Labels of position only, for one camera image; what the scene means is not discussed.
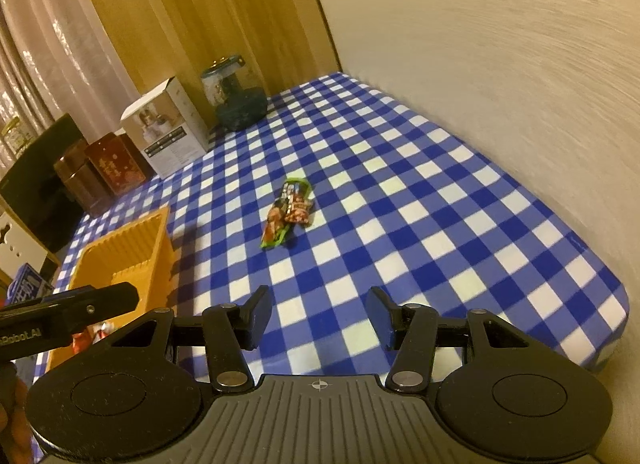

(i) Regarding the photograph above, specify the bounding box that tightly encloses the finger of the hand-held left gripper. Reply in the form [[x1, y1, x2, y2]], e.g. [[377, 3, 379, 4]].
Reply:
[[42, 286, 96, 301], [0, 282, 141, 323]]

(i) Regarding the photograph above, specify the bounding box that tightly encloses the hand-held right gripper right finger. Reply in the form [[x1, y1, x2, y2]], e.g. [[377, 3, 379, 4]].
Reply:
[[366, 286, 531, 392]]

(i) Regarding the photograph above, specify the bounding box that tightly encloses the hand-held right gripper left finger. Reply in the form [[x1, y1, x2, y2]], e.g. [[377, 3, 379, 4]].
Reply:
[[107, 285, 273, 392]]

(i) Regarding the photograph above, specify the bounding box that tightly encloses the large red snack packet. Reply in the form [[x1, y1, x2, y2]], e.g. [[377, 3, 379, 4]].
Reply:
[[72, 321, 116, 352]]

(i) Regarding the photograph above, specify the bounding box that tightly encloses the orange plastic tray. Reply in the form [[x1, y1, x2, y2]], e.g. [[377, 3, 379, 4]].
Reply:
[[47, 206, 178, 375]]

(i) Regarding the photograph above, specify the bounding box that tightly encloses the person's left hand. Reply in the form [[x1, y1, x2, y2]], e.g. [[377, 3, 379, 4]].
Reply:
[[0, 363, 41, 464]]

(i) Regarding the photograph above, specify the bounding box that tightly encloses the blue printed box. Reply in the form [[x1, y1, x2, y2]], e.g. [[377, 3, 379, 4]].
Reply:
[[7, 264, 55, 302]]

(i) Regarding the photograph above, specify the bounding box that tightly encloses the white cutout board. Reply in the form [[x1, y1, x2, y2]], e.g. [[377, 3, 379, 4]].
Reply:
[[0, 209, 48, 282]]

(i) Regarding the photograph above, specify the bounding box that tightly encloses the long green-edged snack packet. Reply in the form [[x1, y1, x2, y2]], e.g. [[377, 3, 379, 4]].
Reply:
[[260, 175, 315, 250]]

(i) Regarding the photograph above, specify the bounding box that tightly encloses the black monitor screen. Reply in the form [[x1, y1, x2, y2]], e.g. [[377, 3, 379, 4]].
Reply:
[[0, 114, 88, 254]]

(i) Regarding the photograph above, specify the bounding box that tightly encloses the brown snack packet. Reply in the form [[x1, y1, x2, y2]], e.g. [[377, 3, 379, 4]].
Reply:
[[284, 195, 313, 226]]

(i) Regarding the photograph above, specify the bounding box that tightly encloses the brown tin canister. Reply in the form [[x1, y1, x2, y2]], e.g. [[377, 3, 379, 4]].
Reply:
[[53, 139, 113, 217]]

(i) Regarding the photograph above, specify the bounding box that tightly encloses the blue white checkered tablecloth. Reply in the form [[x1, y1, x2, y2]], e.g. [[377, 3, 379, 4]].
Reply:
[[32, 71, 630, 380]]

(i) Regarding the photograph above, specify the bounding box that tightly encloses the dark red patterned tin box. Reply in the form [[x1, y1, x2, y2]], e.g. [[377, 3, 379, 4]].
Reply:
[[84, 133, 156, 195]]

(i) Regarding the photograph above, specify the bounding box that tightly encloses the white cardboard box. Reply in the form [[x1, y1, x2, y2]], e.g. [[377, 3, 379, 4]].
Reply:
[[120, 76, 210, 180]]

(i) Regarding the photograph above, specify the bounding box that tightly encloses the dark green glass jar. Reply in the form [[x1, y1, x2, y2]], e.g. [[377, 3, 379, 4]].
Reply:
[[201, 56, 269, 132]]

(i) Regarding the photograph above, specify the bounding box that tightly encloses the sheer curtain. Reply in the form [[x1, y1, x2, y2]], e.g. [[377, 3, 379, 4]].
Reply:
[[0, 0, 141, 180]]

